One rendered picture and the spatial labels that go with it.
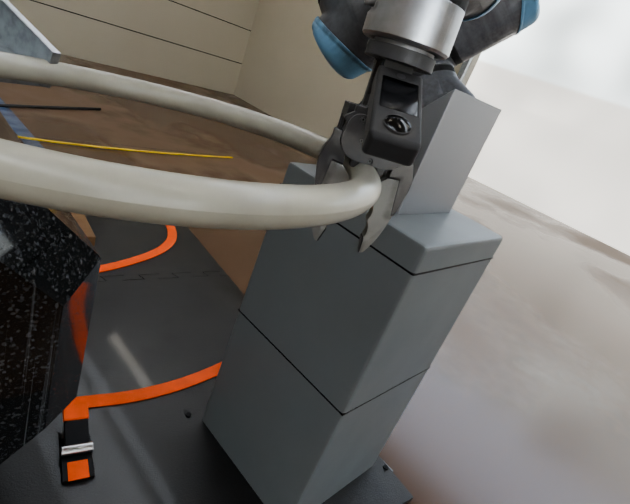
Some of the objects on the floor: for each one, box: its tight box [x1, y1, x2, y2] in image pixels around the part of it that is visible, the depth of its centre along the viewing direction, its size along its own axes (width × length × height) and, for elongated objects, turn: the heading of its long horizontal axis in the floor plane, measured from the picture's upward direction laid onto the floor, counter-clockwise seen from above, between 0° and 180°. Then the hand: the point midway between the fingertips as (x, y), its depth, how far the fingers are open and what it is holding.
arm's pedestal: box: [185, 162, 502, 504], centre depth 124 cm, size 50×50×85 cm
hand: (341, 237), depth 50 cm, fingers closed on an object, 4 cm apart
